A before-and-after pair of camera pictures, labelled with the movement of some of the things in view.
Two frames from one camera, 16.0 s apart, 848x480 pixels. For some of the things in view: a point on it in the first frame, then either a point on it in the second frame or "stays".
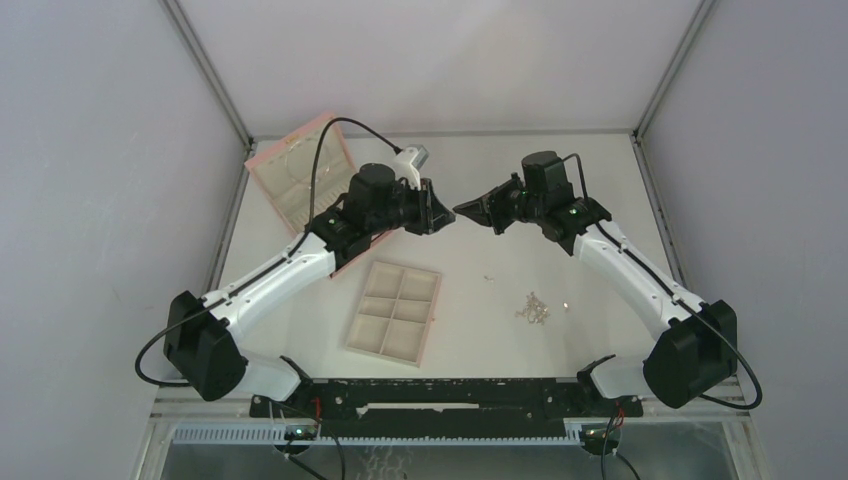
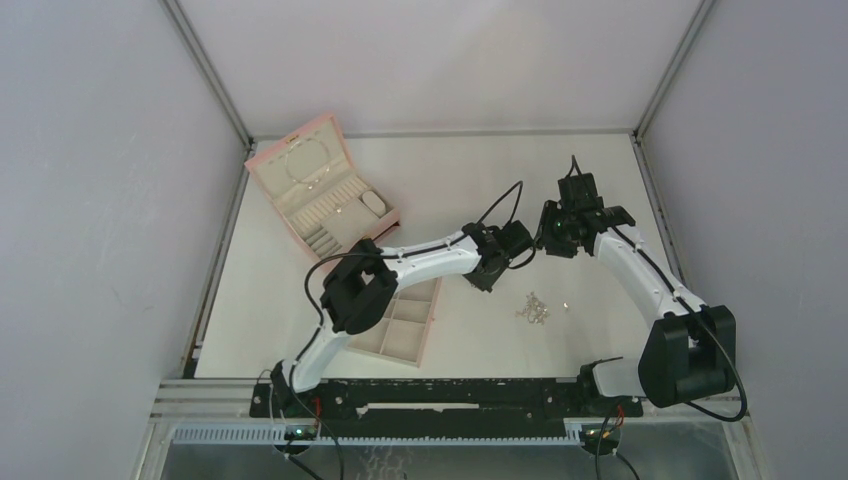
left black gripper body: x=404 y=211 → x=483 y=281
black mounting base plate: x=444 y=408 stays
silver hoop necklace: x=307 y=158 stays
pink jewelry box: x=284 y=173 stays
